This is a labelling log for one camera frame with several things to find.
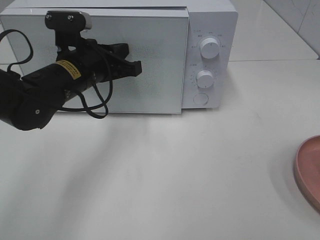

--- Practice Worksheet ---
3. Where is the white microwave oven body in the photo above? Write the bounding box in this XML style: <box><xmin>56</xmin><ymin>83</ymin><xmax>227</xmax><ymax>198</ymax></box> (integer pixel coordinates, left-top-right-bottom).
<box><xmin>1</xmin><ymin>0</ymin><xmax>238</xmax><ymax>110</ymax></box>

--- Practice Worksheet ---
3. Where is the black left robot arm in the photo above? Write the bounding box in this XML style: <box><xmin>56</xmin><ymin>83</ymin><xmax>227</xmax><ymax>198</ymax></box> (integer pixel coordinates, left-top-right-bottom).
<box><xmin>0</xmin><ymin>39</ymin><xmax>142</xmax><ymax>131</ymax></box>

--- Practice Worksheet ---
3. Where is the round door release button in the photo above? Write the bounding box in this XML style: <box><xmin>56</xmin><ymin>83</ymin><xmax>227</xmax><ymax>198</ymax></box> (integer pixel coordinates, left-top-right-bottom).
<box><xmin>193</xmin><ymin>93</ymin><xmax>209</xmax><ymax>106</ymax></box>

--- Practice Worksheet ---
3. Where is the pink round plate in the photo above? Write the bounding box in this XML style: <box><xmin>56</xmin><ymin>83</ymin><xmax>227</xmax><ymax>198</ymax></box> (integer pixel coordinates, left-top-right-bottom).
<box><xmin>294</xmin><ymin>135</ymin><xmax>320</xmax><ymax>212</ymax></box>

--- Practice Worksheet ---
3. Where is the white microwave door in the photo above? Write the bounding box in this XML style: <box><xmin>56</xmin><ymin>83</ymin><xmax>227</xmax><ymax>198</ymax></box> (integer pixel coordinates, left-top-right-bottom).
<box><xmin>0</xmin><ymin>7</ymin><xmax>189</xmax><ymax>114</ymax></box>

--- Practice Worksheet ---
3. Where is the white timer knob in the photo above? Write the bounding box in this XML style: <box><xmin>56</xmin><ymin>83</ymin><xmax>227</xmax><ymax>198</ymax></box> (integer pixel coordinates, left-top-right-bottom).
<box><xmin>195</xmin><ymin>70</ymin><xmax>215</xmax><ymax>89</ymax></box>

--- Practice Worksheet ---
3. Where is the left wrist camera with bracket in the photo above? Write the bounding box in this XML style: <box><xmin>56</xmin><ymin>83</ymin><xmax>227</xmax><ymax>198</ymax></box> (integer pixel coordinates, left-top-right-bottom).
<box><xmin>44</xmin><ymin>9</ymin><xmax>92</xmax><ymax>53</ymax></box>

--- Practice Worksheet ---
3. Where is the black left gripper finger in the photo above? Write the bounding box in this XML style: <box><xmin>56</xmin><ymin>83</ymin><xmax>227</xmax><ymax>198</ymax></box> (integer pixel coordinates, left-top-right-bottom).
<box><xmin>96</xmin><ymin>43</ymin><xmax>129</xmax><ymax>60</ymax></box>
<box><xmin>110</xmin><ymin>60</ymin><xmax>142</xmax><ymax>78</ymax></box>

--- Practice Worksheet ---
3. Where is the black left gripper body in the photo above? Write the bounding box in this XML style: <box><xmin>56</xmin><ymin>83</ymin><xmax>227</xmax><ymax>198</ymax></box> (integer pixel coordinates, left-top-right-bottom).
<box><xmin>53</xmin><ymin>39</ymin><xmax>118</xmax><ymax>92</ymax></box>

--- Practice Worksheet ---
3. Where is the white upper power knob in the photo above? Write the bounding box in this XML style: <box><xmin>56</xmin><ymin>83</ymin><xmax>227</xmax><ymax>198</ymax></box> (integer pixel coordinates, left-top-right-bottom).
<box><xmin>199</xmin><ymin>36</ymin><xmax>221</xmax><ymax>59</ymax></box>

